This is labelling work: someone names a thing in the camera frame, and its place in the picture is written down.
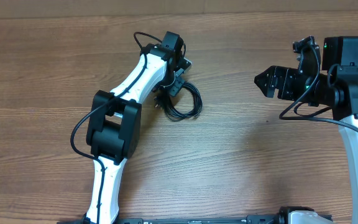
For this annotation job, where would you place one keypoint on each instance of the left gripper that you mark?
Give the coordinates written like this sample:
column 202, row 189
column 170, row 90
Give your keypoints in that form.
column 176, row 88

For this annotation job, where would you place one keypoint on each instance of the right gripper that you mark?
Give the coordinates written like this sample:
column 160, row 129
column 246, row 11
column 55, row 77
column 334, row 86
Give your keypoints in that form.
column 273, row 75

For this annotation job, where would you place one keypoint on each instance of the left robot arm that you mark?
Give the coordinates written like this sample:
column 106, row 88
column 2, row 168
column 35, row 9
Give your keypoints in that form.
column 114, row 123

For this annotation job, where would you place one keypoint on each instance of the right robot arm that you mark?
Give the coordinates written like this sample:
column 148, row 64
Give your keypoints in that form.
column 323, row 88

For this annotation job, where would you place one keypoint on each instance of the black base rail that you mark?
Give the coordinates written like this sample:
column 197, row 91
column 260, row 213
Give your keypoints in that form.
column 250, row 219

